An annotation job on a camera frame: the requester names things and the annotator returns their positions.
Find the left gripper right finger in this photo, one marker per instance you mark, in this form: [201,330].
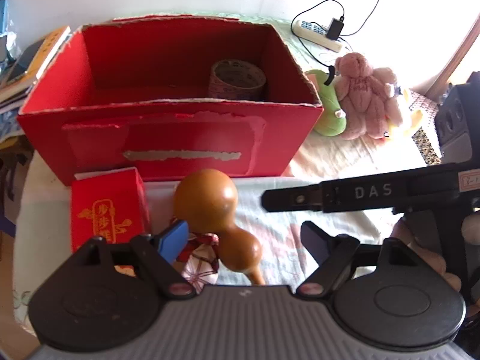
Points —
[334,256]

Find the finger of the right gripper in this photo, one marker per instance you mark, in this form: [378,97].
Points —
[332,196]

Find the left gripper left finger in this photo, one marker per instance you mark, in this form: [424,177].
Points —
[156,256]

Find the brown bottle gourd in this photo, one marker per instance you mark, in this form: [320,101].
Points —
[207,200]

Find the small red gift box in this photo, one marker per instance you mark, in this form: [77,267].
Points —
[111,205]

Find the printed packing tape roll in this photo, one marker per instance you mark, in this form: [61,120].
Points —
[234,79]

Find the green plush toy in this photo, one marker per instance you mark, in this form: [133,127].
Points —
[332,121]

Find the pink teddy bear plush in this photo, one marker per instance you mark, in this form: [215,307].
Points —
[368,98]

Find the large red cardboard box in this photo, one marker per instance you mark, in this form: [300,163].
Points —
[134,93]

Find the white power strip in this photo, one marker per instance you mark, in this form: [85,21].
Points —
[315,34]

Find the black charger adapter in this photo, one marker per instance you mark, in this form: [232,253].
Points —
[335,29]

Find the blue patterned table cloth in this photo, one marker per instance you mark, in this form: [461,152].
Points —
[9,126]

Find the yellow book stack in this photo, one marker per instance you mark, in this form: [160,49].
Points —
[12,95]

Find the smartphone on books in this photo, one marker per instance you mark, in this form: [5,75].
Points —
[21,67]

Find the blue paper bag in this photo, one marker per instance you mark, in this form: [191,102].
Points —
[8,36]

